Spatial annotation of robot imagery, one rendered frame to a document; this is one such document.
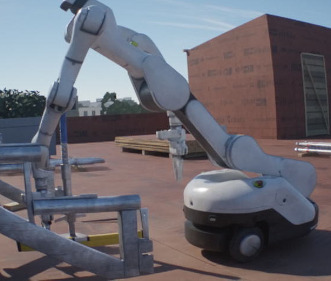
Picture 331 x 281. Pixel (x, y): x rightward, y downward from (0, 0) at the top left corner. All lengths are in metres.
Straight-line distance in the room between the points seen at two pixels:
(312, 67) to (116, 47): 9.76
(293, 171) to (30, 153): 1.30
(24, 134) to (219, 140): 5.52
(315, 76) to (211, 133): 9.57
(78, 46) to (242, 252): 1.05
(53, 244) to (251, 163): 1.02
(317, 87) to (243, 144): 9.54
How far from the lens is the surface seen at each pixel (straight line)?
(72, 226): 2.51
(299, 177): 2.20
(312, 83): 11.29
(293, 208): 2.00
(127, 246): 1.42
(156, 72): 1.82
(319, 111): 11.46
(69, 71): 1.65
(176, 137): 2.18
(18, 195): 2.41
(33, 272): 1.94
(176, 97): 1.85
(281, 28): 10.83
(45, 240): 1.34
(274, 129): 10.38
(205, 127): 1.95
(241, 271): 1.85
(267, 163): 2.07
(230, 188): 1.89
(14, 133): 7.25
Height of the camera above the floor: 0.65
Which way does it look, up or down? 2 degrees down
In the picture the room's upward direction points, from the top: 2 degrees counter-clockwise
